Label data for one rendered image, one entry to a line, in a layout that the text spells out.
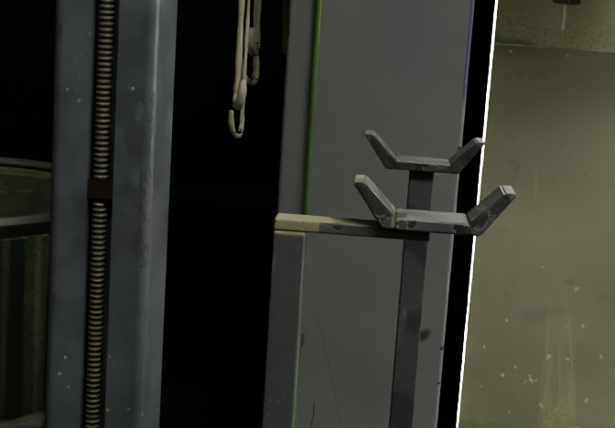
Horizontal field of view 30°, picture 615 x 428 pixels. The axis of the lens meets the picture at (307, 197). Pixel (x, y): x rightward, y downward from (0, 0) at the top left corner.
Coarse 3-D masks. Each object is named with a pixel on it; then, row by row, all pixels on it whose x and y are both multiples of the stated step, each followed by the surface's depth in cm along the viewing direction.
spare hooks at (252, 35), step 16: (240, 0) 116; (256, 0) 121; (288, 0) 123; (240, 16) 116; (256, 16) 121; (240, 32) 116; (256, 32) 121; (240, 48) 117; (256, 48) 121; (240, 64) 117; (256, 64) 123; (240, 80) 114; (256, 80) 123; (240, 96) 114; (240, 128) 119
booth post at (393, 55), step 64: (384, 0) 111; (448, 0) 111; (320, 64) 113; (384, 64) 112; (448, 64) 112; (320, 128) 114; (384, 128) 113; (448, 128) 113; (320, 192) 115; (384, 192) 115; (448, 192) 114; (320, 256) 116; (384, 256) 116; (448, 256) 115; (320, 320) 117; (384, 320) 117; (320, 384) 118; (384, 384) 118
